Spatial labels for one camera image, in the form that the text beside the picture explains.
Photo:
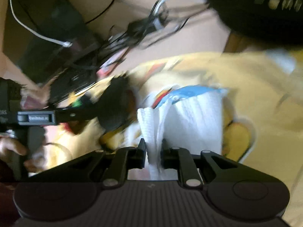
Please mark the person left hand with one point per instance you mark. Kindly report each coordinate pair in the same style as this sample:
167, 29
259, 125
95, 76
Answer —
35, 164

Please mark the white wipe cloth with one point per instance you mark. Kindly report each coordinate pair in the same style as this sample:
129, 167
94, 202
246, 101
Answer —
194, 123

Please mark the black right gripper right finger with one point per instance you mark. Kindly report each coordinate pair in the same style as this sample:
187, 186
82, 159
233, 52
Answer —
181, 160

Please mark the black computer monitor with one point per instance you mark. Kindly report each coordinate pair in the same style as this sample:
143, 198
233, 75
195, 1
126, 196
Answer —
41, 37

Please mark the pink tube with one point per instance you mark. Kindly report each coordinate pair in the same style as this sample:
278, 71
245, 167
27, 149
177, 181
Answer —
109, 66

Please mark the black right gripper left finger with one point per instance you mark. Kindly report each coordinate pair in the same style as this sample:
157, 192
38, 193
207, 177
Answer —
125, 159

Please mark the black keyboard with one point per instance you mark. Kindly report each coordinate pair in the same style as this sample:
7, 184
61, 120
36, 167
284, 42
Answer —
71, 80

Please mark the black round humidifier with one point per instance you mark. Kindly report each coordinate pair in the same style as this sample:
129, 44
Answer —
275, 23

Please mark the yellow printed cloth mat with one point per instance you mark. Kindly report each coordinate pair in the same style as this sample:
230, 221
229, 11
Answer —
262, 109

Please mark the blue white tissue pack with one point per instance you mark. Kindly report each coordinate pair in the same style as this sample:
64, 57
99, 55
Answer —
176, 95

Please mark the red star crochet container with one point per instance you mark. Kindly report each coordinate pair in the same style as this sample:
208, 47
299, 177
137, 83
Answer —
77, 127

